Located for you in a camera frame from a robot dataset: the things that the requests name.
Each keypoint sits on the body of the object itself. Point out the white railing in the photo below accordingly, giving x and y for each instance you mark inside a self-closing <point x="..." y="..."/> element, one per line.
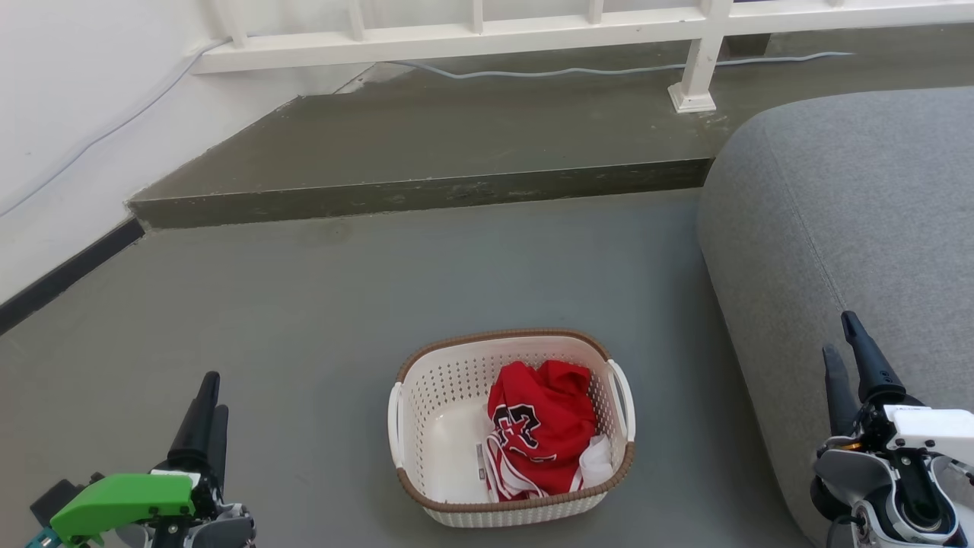
<point x="533" y="30"/>

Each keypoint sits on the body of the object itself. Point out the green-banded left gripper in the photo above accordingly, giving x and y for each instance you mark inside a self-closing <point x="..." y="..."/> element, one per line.
<point x="122" y="502"/>

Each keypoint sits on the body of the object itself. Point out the white crumpled cloth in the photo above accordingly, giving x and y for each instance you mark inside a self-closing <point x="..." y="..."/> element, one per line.
<point x="597" y="460"/>

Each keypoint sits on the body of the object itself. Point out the white perforated laundry basket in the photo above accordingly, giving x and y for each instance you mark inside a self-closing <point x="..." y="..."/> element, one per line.
<point x="449" y="396"/>

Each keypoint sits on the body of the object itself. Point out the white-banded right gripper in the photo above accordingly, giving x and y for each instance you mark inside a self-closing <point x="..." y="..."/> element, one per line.
<point x="932" y="434"/>

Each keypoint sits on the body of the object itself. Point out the raised concrete step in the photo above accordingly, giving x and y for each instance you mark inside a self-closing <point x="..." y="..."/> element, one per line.
<point x="456" y="144"/>

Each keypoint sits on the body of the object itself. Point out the grey fabric sofa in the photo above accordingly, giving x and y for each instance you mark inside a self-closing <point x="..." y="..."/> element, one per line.
<point x="860" y="228"/>

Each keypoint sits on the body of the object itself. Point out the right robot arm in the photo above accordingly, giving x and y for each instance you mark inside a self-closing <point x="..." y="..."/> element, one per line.
<point x="825" y="498"/>

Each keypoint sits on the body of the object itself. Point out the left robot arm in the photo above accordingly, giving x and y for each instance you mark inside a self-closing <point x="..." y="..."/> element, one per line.
<point x="228" y="533"/>

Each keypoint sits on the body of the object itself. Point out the red basketball jersey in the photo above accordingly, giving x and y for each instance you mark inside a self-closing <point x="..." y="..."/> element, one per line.
<point x="544" y="426"/>

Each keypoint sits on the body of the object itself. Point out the black baseboard strip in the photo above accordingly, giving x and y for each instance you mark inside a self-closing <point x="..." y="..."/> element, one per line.
<point x="68" y="274"/>

